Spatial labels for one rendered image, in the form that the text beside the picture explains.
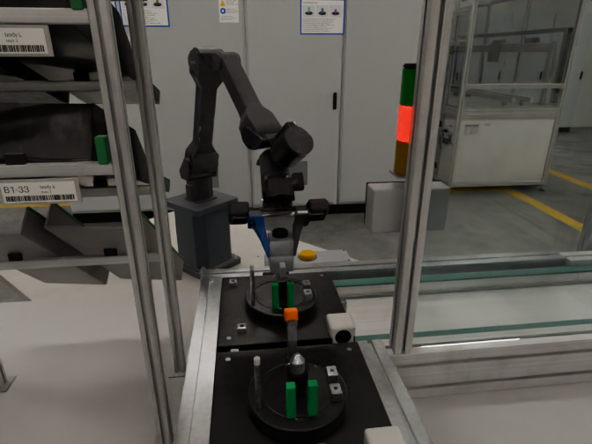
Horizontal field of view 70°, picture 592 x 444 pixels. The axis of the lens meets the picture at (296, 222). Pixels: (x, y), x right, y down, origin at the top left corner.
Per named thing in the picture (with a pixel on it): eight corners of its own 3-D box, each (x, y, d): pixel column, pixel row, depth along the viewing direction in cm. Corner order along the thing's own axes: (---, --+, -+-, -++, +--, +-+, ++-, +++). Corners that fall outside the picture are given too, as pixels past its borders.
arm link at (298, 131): (239, 132, 84) (264, 99, 74) (273, 128, 88) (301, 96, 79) (259, 184, 82) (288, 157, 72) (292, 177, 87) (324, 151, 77)
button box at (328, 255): (264, 274, 109) (263, 252, 107) (344, 270, 112) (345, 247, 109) (266, 288, 103) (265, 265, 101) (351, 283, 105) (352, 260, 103)
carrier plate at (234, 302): (222, 284, 94) (221, 277, 94) (329, 278, 97) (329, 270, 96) (217, 356, 72) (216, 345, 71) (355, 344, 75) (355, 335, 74)
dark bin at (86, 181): (101, 191, 80) (103, 152, 81) (169, 192, 80) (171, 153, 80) (-12, 161, 53) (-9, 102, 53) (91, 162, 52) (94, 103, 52)
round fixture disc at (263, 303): (245, 287, 90) (244, 278, 89) (310, 283, 91) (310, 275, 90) (246, 327, 77) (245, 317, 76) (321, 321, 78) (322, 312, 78)
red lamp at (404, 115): (391, 136, 65) (394, 103, 63) (423, 136, 65) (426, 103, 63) (403, 143, 60) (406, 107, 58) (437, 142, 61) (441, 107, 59)
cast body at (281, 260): (267, 257, 83) (267, 224, 81) (289, 255, 84) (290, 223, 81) (270, 277, 76) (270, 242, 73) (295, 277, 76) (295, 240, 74)
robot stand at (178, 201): (209, 248, 133) (204, 187, 126) (242, 262, 124) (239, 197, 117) (170, 265, 122) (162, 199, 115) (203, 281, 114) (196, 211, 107)
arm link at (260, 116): (186, 61, 95) (198, 22, 86) (219, 60, 99) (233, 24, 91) (237, 170, 87) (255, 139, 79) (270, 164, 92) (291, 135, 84)
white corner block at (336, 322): (325, 331, 79) (325, 313, 77) (349, 329, 79) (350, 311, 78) (329, 347, 74) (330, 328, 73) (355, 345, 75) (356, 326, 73)
